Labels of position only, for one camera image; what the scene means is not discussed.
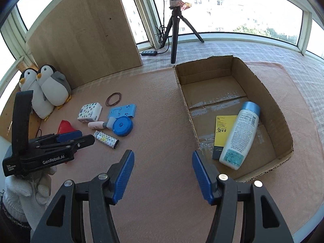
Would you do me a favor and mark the red fabric tote bag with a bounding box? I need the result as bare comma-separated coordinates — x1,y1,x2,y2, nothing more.
57,120,76,134

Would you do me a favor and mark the pink tube with grey cap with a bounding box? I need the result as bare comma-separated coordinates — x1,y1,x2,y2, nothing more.
88,117,116,130

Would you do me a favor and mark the patterned tissue pack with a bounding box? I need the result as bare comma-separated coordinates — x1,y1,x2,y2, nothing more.
77,103,102,123

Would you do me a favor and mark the patterned lighter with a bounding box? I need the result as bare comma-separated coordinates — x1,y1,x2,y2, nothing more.
94,131,119,149

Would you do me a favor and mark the blue round tape measure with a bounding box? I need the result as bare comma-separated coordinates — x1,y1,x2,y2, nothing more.
113,116,133,137

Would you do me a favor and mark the blue plastic phone stand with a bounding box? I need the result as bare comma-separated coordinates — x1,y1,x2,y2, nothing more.
108,104,136,118

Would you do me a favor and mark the brown hair tie loop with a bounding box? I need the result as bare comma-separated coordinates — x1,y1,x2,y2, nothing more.
105,92,123,107

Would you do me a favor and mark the white lotion bottle blue cap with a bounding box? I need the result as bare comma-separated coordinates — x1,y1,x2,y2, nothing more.
219,101,260,170

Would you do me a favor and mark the yellow notebook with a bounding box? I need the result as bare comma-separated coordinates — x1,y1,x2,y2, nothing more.
212,115,237,160

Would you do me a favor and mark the left white gloved hand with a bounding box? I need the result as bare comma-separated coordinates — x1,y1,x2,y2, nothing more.
3,166,56,230

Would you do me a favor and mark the smaller penguin plush toy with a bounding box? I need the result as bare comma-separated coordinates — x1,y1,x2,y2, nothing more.
36,65,71,109

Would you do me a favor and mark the pine slat headboard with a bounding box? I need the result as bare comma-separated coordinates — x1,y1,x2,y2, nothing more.
1,60,42,143

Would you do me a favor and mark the larger penguin plush toy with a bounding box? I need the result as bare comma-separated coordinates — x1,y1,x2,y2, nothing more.
19,68,55,122

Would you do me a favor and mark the brown cardboard box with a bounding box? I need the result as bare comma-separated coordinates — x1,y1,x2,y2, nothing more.
172,54,295,183

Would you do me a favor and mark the large wooden board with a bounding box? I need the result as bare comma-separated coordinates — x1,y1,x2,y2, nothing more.
26,0,142,88

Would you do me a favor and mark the black inline cable remote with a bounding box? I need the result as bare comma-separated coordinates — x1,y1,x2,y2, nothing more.
141,50,158,56

